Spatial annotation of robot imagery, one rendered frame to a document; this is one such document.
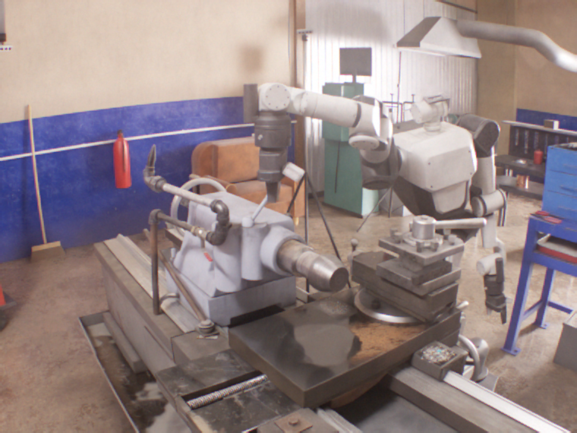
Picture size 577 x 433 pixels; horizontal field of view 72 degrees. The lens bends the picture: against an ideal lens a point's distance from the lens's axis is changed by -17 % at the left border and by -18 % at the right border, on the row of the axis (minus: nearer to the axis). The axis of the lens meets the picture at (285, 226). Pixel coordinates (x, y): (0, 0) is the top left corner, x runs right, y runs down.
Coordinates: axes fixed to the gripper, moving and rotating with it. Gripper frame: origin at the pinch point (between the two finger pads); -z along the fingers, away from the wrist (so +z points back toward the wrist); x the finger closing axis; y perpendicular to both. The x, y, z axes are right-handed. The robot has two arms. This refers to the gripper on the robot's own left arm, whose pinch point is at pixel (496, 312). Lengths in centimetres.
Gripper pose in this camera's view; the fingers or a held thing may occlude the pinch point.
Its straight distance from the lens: 199.8
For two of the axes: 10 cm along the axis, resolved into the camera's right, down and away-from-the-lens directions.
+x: 2.2, 2.0, -9.6
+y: 9.4, -3.0, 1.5
